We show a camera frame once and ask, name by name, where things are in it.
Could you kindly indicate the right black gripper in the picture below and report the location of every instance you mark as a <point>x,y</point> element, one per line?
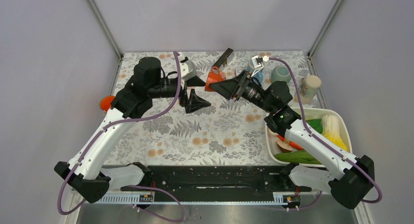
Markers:
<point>233,88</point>

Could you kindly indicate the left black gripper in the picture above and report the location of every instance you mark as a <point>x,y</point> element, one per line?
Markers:
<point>195,102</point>

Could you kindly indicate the small orange mug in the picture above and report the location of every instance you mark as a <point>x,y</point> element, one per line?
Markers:
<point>215,75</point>

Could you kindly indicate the large orange mug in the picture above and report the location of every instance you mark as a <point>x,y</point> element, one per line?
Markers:
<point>105,103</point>

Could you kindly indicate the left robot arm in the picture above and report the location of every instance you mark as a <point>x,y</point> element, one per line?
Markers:
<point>85,172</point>

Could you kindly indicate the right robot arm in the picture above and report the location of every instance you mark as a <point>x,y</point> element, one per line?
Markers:
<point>347,177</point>

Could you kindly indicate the blue butterfly mug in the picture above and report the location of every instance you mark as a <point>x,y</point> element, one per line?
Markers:
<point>258,74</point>

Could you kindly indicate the green glazed mug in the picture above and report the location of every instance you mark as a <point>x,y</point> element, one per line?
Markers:
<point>280,73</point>

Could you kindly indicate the cream painted mug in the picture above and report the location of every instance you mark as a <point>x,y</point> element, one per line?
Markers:
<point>308,87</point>

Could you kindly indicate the floral tablecloth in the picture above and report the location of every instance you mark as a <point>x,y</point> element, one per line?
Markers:
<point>225,133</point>

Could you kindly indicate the brown mushroom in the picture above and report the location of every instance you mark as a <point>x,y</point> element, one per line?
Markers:
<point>284,147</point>

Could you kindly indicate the orange carrot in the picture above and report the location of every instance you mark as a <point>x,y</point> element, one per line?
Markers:
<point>294,145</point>

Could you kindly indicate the green bok choy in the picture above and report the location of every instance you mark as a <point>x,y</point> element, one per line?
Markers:
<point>316,124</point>

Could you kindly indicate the green cucumber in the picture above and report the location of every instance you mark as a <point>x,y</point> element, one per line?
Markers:
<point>299,156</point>

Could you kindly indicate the yellow napa cabbage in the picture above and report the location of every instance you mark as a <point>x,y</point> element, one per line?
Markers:
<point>331,130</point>

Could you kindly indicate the white plastic basin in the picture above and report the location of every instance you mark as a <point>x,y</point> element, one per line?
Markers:
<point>310,114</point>

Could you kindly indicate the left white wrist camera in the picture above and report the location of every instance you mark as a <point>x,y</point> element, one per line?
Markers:
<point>187,67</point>

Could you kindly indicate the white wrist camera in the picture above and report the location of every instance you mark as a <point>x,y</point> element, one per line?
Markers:
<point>257,63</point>
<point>187,67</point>

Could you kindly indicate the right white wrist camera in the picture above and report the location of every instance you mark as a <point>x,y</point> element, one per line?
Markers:
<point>257,63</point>

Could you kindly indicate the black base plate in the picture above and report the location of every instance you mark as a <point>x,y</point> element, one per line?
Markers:
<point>214,181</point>

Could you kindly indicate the white slotted cable duct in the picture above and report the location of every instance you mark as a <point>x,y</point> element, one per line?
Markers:
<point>147,198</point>

